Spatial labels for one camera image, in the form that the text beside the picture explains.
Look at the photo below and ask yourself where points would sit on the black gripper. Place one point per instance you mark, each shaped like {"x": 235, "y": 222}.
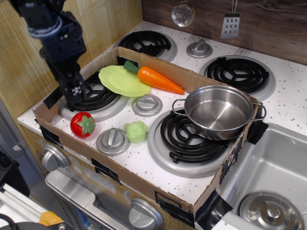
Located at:
{"x": 61, "y": 52}

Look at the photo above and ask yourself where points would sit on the orange toy carrot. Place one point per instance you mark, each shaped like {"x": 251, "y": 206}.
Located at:
{"x": 153, "y": 78}

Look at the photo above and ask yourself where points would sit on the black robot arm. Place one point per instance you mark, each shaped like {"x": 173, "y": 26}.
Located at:
{"x": 41, "y": 17}

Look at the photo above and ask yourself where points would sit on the light green plastic plate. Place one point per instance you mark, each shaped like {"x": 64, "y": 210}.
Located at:
{"x": 123, "y": 82}

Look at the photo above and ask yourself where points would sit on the front left black burner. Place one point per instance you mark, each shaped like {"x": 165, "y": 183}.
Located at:
{"x": 101, "y": 103}

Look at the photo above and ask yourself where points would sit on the black burner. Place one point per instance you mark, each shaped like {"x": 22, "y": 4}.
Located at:
{"x": 179, "y": 150}
{"x": 152, "y": 43}
{"x": 245, "y": 73}
{"x": 101, "y": 103}

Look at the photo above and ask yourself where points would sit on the red toy strawberry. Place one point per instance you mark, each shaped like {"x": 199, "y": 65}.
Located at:
{"x": 82, "y": 125}

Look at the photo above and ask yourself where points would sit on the grey front stove knob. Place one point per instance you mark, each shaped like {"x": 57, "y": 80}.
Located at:
{"x": 113, "y": 142}

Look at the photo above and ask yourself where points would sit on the grey stove knob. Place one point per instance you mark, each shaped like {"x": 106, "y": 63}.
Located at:
{"x": 199, "y": 49}
{"x": 147, "y": 105}
{"x": 113, "y": 142}

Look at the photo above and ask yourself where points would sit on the left silver oven dial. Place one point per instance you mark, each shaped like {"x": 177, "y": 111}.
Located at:
{"x": 54, "y": 159}

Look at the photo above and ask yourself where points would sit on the silver oven dial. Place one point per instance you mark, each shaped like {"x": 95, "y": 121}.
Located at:
{"x": 144, "y": 216}
{"x": 54, "y": 159}

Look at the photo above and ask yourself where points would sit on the grey centre stove knob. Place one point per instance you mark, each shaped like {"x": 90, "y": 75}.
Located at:
{"x": 147, "y": 105}

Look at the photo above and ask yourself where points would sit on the green toy lettuce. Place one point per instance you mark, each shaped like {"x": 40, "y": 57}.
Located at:
{"x": 136, "y": 132}

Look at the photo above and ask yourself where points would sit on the back left black burner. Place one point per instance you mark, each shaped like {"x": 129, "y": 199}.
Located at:
{"x": 152, "y": 43}

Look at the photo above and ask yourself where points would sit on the front right black burner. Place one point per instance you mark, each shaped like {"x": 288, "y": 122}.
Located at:
{"x": 179, "y": 150}

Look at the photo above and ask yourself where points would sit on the orange yellow cloth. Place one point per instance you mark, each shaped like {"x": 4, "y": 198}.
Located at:
{"x": 49, "y": 218}

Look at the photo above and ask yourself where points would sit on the grey back stove knob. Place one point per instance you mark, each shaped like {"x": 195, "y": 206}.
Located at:
{"x": 199, "y": 49}

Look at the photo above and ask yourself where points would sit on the hanging metal strainer spoon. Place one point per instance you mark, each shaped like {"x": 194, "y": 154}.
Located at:
{"x": 183, "y": 14}

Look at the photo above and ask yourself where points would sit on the right silver oven dial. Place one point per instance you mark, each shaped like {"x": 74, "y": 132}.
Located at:
{"x": 144, "y": 216}

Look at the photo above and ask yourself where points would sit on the stainless steel pot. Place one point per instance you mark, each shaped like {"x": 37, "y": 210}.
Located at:
{"x": 220, "y": 112}

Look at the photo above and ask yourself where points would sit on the brown cardboard fence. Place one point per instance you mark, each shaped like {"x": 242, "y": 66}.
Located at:
{"x": 134, "y": 173}

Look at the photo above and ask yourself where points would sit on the hanging metal slotted spatula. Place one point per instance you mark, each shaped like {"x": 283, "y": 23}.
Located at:
{"x": 230, "y": 28}

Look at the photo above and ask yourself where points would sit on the back right black burner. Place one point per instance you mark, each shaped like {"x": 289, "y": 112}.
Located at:
{"x": 245, "y": 73}

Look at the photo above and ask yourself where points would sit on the grey sink basin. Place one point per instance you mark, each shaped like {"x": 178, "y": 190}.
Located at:
{"x": 276, "y": 163}

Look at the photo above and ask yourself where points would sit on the steel pot lid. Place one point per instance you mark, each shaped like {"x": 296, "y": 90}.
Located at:
{"x": 270, "y": 211}

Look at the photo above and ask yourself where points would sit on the silver oven door handle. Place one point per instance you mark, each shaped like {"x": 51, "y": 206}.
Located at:
{"x": 81, "y": 198}

